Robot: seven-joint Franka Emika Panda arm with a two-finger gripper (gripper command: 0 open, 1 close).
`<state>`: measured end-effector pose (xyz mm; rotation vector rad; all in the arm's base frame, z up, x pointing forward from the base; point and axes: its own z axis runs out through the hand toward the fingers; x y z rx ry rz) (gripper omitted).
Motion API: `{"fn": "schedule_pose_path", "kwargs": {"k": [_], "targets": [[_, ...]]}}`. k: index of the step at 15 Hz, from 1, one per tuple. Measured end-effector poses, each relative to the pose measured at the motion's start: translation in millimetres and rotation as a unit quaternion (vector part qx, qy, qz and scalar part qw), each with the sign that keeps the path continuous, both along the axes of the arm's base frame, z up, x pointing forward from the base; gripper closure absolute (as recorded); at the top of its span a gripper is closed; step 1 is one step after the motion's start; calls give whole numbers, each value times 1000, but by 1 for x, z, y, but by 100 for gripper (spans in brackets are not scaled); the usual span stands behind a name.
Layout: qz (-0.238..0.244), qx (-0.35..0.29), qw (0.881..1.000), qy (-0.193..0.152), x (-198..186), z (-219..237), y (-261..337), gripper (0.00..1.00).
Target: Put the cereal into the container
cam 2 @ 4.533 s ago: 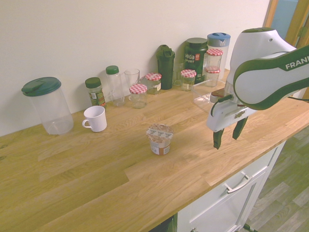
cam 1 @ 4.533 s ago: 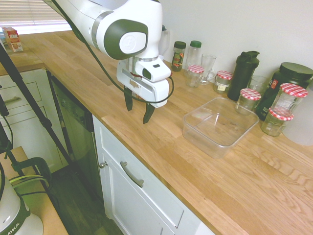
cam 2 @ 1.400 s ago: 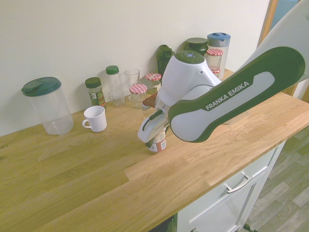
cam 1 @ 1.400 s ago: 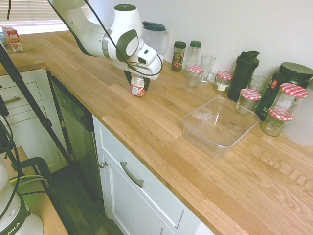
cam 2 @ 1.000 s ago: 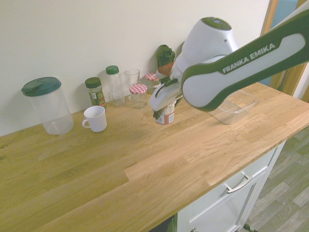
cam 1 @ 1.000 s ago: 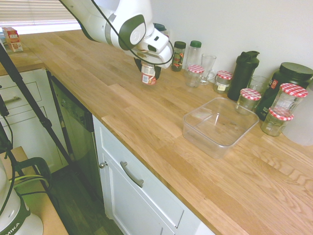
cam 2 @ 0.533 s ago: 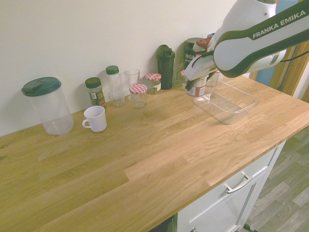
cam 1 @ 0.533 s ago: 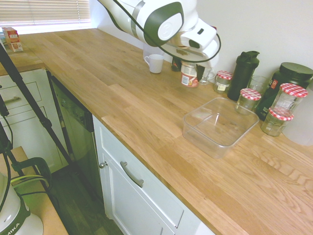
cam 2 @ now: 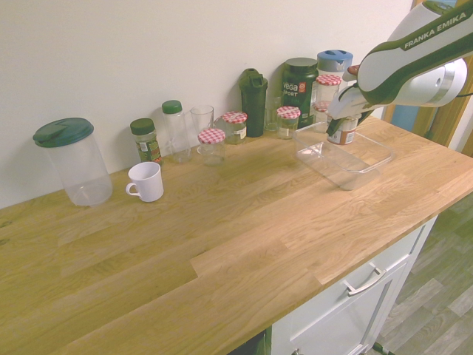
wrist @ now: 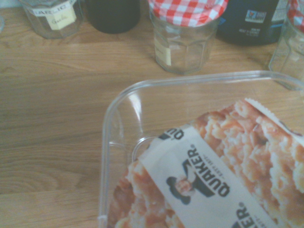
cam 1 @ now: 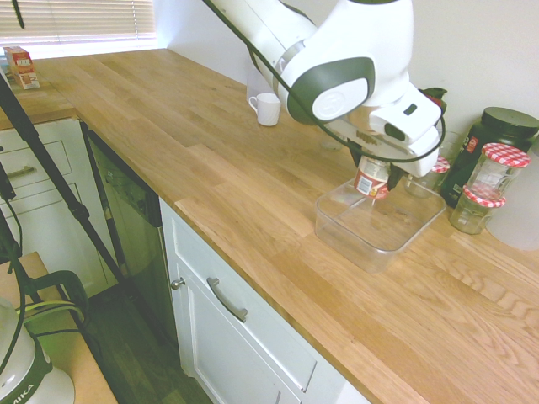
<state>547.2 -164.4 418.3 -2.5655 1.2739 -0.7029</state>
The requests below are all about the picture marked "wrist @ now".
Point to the Quaker cereal packet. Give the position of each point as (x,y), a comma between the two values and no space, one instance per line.
(213,171)

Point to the clear plastic container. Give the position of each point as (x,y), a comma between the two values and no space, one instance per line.
(111,133)

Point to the glass jar red checkered lid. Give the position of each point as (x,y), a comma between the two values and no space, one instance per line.
(291,47)
(184,40)

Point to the black round jar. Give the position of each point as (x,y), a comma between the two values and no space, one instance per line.
(112,15)

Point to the dark blue labelled bottle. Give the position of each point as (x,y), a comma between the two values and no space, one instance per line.
(247,23)

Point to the glass jar with garlic label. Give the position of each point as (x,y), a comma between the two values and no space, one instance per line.
(53,20)

